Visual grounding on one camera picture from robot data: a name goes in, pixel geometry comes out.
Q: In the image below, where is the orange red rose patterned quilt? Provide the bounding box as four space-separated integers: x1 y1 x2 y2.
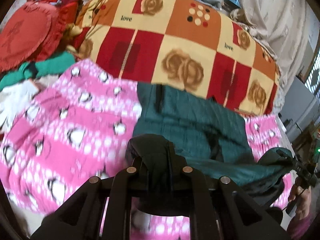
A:
76 0 280 115

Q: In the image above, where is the person's right hand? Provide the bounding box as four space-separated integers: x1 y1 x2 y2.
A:
288 177 312 220

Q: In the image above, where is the grey cabinet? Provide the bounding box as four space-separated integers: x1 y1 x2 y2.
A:
279 77 319 142

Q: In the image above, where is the pink penguin fleece blanket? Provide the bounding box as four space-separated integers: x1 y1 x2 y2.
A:
0 58 293 240

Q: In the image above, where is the white fluffy cloth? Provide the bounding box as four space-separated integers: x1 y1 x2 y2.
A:
1 80 40 133

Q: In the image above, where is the beige curtain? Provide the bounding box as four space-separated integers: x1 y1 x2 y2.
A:
224 0 320 93

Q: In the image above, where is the dark teal quilted garment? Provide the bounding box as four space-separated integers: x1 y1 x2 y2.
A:
133 82 292 208

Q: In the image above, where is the red round ruffled pillow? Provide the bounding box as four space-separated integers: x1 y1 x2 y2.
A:
1 2 68 72

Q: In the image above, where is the green cloth garment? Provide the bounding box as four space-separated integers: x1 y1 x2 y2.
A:
1 51 75 90

